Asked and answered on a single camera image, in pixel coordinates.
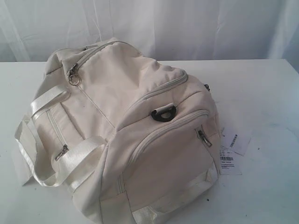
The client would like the white barcode hang tag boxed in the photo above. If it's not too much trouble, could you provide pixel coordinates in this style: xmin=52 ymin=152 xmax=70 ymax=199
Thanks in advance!
xmin=220 ymin=144 xmax=242 ymax=175

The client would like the cream white duffel bag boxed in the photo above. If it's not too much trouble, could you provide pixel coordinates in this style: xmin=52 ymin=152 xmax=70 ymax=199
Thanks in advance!
xmin=14 ymin=39 xmax=221 ymax=224

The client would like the small white paper tag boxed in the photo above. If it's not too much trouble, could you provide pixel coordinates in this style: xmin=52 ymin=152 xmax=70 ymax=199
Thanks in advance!
xmin=229 ymin=134 xmax=251 ymax=156

